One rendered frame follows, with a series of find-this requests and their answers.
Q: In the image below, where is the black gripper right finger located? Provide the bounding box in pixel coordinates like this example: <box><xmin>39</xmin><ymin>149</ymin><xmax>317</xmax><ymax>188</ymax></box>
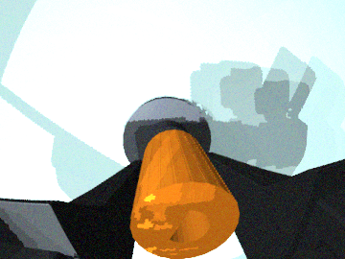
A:
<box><xmin>206</xmin><ymin>152</ymin><xmax>345</xmax><ymax>259</ymax></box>

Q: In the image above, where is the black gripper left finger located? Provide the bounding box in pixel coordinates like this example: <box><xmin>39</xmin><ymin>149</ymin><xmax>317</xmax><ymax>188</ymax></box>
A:
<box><xmin>0</xmin><ymin>160</ymin><xmax>142</xmax><ymax>259</ymax></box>

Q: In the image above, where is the orange knob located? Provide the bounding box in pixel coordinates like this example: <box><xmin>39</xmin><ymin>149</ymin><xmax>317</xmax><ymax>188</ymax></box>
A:
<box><xmin>129</xmin><ymin>130</ymin><xmax>241</xmax><ymax>259</ymax></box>

